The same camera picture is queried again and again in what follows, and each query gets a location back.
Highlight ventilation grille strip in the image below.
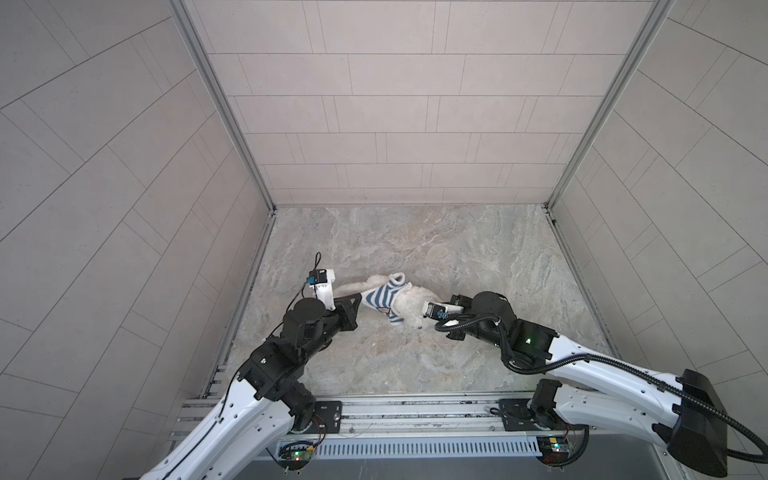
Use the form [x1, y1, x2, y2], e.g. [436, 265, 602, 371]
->
[315, 436, 542, 460]

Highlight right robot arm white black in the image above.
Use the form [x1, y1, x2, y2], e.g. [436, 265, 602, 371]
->
[434, 291, 728, 478]

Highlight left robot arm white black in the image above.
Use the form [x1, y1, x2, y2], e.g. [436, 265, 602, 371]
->
[142, 294, 362, 479]

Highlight blue white striped knit sweater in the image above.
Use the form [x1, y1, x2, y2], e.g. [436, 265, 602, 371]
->
[361, 272, 412, 323]

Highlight controller circuit board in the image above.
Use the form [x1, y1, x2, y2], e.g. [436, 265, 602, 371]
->
[536, 436, 575, 465]
[278, 440, 318, 471]

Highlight left controller circuit board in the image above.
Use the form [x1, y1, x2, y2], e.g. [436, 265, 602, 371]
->
[278, 440, 318, 471]

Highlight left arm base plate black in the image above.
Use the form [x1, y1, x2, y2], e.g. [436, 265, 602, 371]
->
[288, 400, 343, 436]

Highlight aluminium mounting rail frame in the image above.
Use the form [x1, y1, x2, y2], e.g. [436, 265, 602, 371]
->
[167, 392, 672, 444]

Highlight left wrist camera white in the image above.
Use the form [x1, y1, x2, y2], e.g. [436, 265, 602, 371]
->
[308, 269, 335, 311]

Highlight white teddy bear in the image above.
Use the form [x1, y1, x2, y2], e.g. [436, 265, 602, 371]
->
[334, 280, 449, 328]

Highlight right controller circuit board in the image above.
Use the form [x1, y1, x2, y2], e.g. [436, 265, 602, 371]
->
[536, 436, 575, 465]

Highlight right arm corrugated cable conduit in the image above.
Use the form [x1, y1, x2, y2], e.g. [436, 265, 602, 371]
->
[434, 311, 768, 466]

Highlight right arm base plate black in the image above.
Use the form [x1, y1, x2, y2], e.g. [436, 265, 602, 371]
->
[494, 399, 574, 432]

